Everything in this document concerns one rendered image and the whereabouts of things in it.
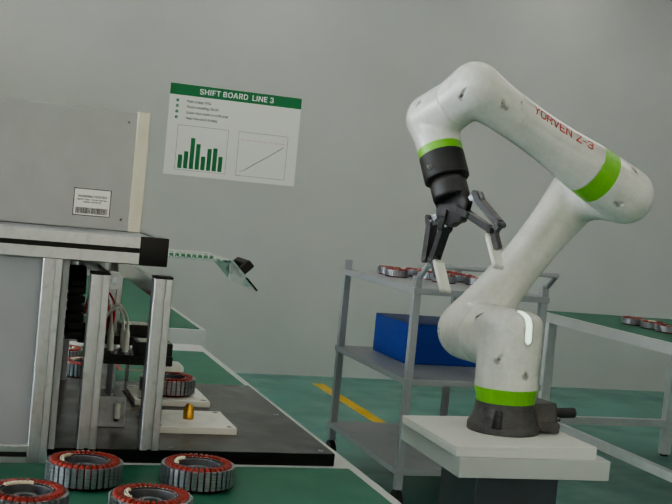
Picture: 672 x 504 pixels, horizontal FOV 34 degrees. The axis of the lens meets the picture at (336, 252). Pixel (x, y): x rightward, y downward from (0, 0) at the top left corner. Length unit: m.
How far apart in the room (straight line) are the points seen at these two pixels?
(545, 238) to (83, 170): 1.06
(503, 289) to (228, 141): 5.20
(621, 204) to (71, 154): 1.13
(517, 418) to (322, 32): 5.67
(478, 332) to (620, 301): 6.45
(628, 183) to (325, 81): 5.43
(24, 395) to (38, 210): 0.31
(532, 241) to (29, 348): 1.16
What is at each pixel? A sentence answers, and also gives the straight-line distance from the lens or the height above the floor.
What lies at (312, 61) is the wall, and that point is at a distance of 7.65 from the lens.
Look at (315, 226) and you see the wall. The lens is 7.63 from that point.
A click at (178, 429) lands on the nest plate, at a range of 1.98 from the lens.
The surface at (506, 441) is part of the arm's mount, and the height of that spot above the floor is 0.77.
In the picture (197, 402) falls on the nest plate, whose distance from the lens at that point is 2.22.
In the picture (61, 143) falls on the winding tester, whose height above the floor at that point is 1.25.
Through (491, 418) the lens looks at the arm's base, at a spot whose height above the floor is 0.80.
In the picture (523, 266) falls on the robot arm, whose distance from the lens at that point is 2.43.
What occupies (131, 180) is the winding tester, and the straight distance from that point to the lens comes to 1.91.
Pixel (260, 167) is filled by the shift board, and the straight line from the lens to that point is 7.51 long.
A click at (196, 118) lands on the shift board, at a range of 7.43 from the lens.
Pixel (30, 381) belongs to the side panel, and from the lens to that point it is 1.80.
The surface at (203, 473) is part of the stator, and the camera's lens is 1.67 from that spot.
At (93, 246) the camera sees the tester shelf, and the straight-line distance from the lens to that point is 1.77.
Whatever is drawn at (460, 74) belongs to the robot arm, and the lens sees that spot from 2.19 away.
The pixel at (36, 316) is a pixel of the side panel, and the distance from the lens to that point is 1.78.
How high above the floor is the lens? 1.19
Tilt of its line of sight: 2 degrees down
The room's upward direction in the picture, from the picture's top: 5 degrees clockwise
